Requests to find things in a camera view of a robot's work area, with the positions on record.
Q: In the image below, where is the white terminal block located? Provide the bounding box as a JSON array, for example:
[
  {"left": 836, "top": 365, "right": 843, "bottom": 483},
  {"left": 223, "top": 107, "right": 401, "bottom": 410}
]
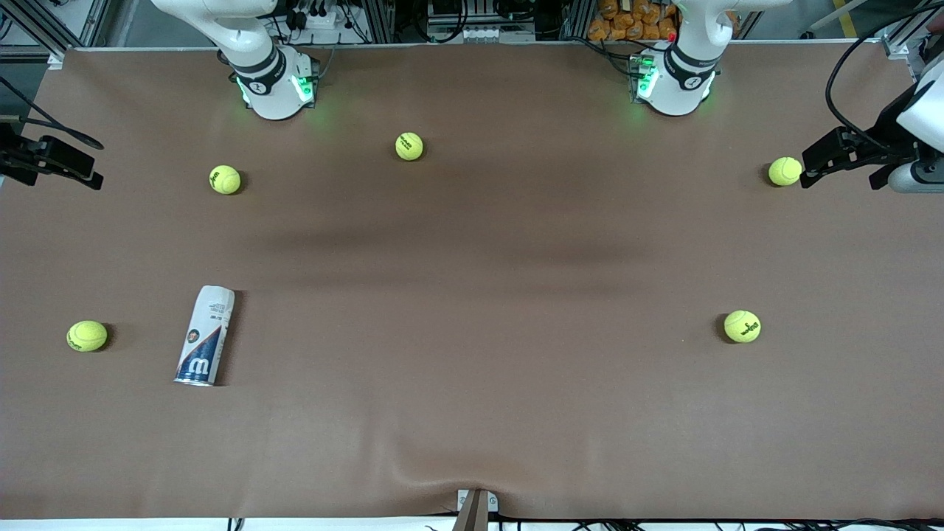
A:
[{"left": 459, "top": 24, "right": 537, "bottom": 43}]

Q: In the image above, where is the grey post bracket plate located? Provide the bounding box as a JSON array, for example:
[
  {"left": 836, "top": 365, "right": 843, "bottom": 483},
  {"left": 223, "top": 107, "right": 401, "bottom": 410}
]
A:
[{"left": 456, "top": 488, "right": 500, "bottom": 514}]

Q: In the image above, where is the white blue tennis ball can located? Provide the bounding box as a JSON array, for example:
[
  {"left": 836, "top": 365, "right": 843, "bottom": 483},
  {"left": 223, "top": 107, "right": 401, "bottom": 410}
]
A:
[{"left": 173, "top": 285, "right": 237, "bottom": 388}]

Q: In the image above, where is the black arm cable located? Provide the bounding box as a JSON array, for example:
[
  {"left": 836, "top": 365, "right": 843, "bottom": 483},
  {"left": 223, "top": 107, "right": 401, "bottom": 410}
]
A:
[
  {"left": 0, "top": 74, "right": 105, "bottom": 150},
  {"left": 825, "top": 21, "right": 944, "bottom": 152}
]

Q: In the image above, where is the brown table mat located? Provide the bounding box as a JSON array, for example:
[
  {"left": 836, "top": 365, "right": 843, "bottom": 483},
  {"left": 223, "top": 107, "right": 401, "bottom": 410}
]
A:
[{"left": 0, "top": 43, "right": 944, "bottom": 521}]

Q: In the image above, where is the aluminium frame profile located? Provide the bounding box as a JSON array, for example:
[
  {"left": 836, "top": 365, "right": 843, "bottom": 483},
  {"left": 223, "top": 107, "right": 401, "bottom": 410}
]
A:
[
  {"left": 0, "top": 0, "right": 111, "bottom": 63},
  {"left": 881, "top": 0, "right": 944, "bottom": 60}
]

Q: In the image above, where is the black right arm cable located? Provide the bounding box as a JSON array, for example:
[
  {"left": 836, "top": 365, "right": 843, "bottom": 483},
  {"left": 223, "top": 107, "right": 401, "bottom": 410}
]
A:
[{"left": 0, "top": 74, "right": 105, "bottom": 150}]

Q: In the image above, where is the pile of orange objects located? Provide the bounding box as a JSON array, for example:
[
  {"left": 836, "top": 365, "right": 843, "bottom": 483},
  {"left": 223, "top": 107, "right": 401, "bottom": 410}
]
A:
[{"left": 588, "top": 0, "right": 679, "bottom": 43}]

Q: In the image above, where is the aluminium camera post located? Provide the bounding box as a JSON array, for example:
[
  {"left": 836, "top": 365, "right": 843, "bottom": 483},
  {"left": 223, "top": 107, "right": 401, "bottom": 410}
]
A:
[{"left": 451, "top": 490, "right": 491, "bottom": 531}]

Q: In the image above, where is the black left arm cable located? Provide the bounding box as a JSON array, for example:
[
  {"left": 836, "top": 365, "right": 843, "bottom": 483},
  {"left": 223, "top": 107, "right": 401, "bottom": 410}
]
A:
[{"left": 825, "top": 21, "right": 944, "bottom": 152}]

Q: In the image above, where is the white power strip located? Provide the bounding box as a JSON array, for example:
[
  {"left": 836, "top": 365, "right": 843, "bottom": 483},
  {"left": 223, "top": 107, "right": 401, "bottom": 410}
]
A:
[{"left": 291, "top": 6, "right": 347, "bottom": 30}]

